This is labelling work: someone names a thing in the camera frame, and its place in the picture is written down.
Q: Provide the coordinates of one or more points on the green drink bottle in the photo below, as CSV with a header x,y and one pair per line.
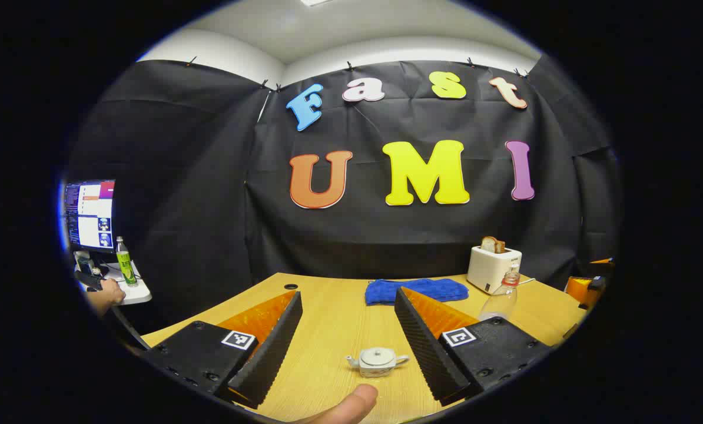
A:
x,y
125,265

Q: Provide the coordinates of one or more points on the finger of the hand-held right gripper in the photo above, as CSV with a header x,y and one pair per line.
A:
x,y
576,290

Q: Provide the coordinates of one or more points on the clear plastic water bottle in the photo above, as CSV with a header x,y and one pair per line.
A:
x,y
501,300

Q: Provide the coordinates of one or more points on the computer monitor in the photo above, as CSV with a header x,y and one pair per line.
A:
x,y
89,215

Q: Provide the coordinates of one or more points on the white ceramic teacup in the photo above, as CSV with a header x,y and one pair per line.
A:
x,y
376,368

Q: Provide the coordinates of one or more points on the bread slice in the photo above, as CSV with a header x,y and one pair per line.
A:
x,y
493,244

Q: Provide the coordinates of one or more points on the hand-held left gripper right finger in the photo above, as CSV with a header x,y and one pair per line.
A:
x,y
422,347

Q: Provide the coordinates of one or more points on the white side table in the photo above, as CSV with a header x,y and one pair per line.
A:
x,y
136,292

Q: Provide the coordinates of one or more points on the ceiling light panel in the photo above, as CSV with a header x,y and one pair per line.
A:
x,y
316,2

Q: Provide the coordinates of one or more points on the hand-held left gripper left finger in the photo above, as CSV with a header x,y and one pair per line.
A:
x,y
272,347

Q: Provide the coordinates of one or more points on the blue towel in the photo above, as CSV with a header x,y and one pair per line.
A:
x,y
416,290

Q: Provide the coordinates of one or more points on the white toaster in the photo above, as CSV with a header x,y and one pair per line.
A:
x,y
493,268

